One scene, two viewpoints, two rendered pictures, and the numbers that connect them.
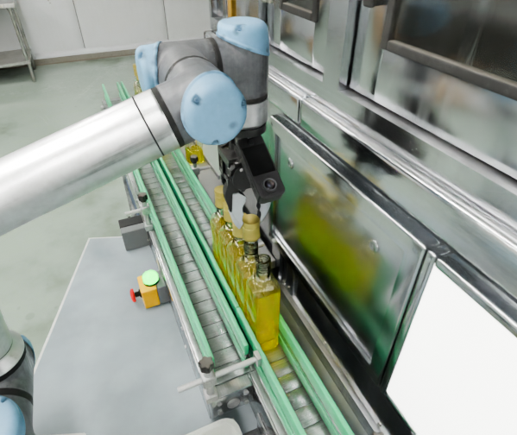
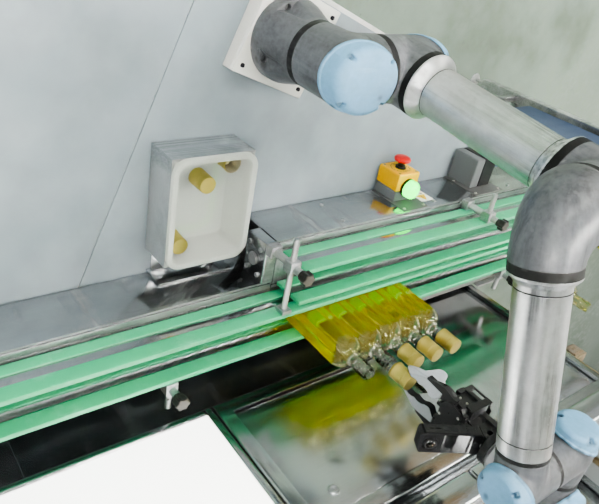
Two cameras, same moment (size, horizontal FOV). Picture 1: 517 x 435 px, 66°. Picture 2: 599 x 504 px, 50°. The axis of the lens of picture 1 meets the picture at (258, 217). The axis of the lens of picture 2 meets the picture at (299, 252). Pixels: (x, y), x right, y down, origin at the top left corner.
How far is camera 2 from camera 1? 0.62 m
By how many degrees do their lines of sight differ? 13
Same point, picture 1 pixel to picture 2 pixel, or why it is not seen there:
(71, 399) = not seen: hidden behind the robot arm
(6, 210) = (523, 328)
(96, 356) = not seen: hidden behind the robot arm
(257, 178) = (441, 437)
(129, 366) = (333, 139)
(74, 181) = (514, 379)
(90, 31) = not seen: outside the picture
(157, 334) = (348, 171)
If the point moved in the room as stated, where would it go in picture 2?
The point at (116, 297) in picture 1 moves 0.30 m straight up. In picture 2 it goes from (411, 131) to (510, 185)
